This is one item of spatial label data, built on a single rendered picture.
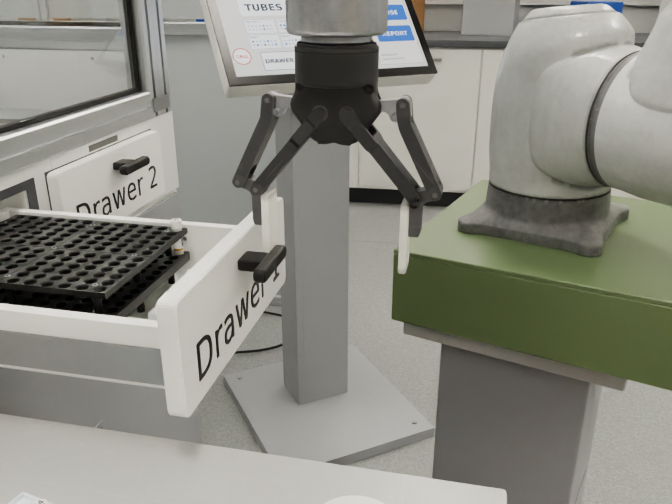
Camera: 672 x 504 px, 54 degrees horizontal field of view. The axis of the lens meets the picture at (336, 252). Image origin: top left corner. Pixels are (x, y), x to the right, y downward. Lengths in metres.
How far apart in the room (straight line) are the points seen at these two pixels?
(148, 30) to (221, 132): 1.26
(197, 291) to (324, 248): 1.19
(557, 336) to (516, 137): 0.24
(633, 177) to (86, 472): 0.60
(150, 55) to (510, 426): 0.82
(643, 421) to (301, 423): 0.98
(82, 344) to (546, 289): 0.48
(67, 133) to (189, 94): 1.47
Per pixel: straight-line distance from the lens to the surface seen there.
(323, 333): 1.85
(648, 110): 0.73
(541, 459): 0.98
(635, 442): 2.04
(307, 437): 1.83
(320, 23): 0.57
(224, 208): 2.50
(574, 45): 0.80
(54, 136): 0.97
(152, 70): 1.20
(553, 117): 0.79
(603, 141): 0.76
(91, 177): 1.00
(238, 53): 1.48
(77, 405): 1.08
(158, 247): 0.72
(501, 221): 0.86
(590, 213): 0.86
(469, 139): 3.59
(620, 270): 0.80
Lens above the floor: 1.16
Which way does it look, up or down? 22 degrees down
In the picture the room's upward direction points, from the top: straight up
